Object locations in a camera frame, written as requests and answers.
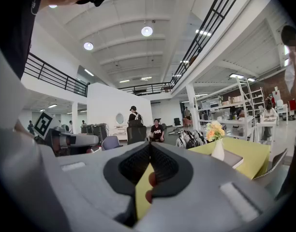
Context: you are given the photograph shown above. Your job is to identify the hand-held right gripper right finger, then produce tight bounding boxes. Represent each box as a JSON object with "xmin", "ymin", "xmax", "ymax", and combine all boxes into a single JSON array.
[{"xmin": 135, "ymin": 141, "xmax": 282, "ymax": 232}]

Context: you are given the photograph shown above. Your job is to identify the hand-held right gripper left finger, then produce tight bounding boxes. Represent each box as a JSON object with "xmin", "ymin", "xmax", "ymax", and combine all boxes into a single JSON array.
[{"xmin": 40, "ymin": 141, "xmax": 153, "ymax": 232}]

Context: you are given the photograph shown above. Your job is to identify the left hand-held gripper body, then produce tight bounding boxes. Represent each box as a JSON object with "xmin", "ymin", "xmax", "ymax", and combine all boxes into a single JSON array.
[{"xmin": 33, "ymin": 112, "xmax": 100, "ymax": 157}]

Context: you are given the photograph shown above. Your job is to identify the yellow and white flower bouquet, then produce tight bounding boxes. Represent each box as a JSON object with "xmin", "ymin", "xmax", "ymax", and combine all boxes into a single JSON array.
[{"xmin": 205, "ymin": 120, "xmax": 226, "ymax": 161}]

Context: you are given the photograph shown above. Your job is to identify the grey tray with white rim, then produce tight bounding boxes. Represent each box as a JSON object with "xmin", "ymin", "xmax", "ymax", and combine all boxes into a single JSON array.
[{"xmin": 222, "ymin": 149, "xmax": 245, "ymax": 169}]

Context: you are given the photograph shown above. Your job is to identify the blue chair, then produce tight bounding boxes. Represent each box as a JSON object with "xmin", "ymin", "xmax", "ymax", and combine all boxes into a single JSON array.
[{"xmin": 101, "ymin": 136, "xmax": 123, "ymax": 151}]

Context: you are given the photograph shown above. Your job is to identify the white vanity desk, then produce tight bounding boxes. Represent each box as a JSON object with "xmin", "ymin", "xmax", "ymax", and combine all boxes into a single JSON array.
[{"xmin": 108, "ymin": 124, "xmax": 128, "ymax": 141}]

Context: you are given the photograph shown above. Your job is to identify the cluster of black-white backpacks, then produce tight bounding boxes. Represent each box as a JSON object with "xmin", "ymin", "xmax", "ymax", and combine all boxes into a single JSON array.
[{"xmin": 176, "ymin": 129, "xmax": 208, "ymax": 149}]

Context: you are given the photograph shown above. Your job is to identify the black office chair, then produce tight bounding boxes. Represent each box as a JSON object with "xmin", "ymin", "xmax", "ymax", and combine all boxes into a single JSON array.
[{"xmin": 126, "ymin": 126, "xmax": 148, "ymax": 145}]

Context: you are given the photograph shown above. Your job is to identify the yellow-green table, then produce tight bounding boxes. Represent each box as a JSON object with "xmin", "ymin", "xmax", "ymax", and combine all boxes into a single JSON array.
[{"xmin": 134, "ymin": 136, "xmax": 271, "ymax": 221}]

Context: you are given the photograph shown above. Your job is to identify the black balcony railing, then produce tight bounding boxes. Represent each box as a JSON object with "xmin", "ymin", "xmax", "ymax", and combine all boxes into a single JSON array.
[
  {"xmin": 118, "ymin": 0, "xmax": 247, "ymax": 96},
  {"xmin": 24, "ymin": 52, "xmax": 89, "ymax": 98}
]

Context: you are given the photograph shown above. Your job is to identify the grey mesh chair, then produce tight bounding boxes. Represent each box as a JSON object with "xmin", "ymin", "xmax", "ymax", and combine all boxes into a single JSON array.
[{"xmin": 253, "ymin": 148, "xmax": 288, "ymax": 181}]

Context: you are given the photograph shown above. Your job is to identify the white shelf rack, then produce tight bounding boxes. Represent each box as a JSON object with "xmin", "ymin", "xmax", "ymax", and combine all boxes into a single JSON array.
[{"xmin": 196, "ymin": 76, "xmax": 266, "ymax": 141}]

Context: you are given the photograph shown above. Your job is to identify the person's black clothes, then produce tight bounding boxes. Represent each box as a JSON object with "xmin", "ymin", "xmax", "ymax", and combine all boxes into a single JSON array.
[{"xmin": 0, "ymin": 0, "xmax": 47, "ymax": 80}]

